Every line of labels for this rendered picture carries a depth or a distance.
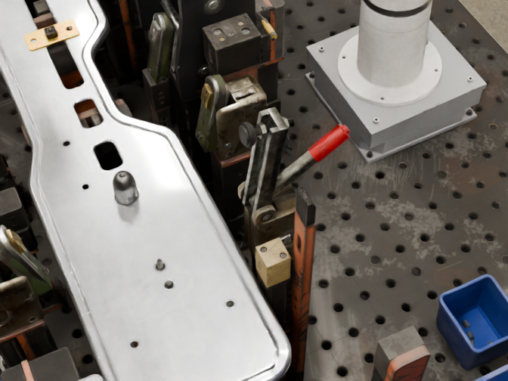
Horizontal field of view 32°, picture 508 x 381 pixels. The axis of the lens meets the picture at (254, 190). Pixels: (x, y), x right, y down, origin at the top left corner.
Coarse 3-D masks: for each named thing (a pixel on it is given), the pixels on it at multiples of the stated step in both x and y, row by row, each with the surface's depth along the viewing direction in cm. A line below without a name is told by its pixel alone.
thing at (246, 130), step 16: (272, 112) 102; (240, 128) 101; (256, 128) 101; (272, 128) 100; (288, 128) 101; (256, 144) 105; (272, 144) 102; (256, 160) 108; (272, 160) 104; (256, 176) 111; (272, 176) 107; (256, 192) 109; (272, 192) 110; (256, 208) 111
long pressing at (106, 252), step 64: (0, 0) 144; (64, 0) 144; (0, 64) 136; (64, 128) 129; (128, 128) 128; (64, 192) 122; (192, 192) 122; (64, 256) 116; (128, 256) 116; (192, 256) 116; (128, 320) 111; (192, 320) 110; (256, 320) 110
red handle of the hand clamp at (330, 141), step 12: (336, 132) 109; (348, 132) 109; (324, 144) 109; (336, 144) 109; (300, 156) 111; (312, 156) 110; (324, 156) 110; (288, 168) 111; (300, 168) 110; (288, 180) 111; (276, 192) 112; (252, 204) 112
